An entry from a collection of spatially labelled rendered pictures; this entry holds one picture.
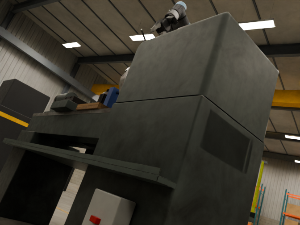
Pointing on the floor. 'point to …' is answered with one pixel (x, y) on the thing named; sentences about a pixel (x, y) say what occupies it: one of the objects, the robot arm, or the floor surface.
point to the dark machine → (17, 111)
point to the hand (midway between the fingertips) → (155, 35)
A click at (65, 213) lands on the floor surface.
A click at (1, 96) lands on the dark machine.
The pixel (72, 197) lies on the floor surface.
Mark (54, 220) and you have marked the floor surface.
